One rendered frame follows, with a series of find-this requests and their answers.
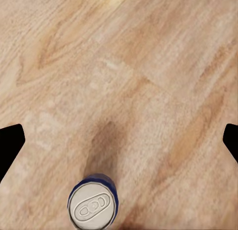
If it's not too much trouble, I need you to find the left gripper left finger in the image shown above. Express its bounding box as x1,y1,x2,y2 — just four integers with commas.
0,124,25,182

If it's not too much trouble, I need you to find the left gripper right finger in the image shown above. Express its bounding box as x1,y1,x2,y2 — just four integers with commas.
223,123,238,163

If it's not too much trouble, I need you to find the can of soda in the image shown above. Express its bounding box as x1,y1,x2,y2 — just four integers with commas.
67,173,119,230

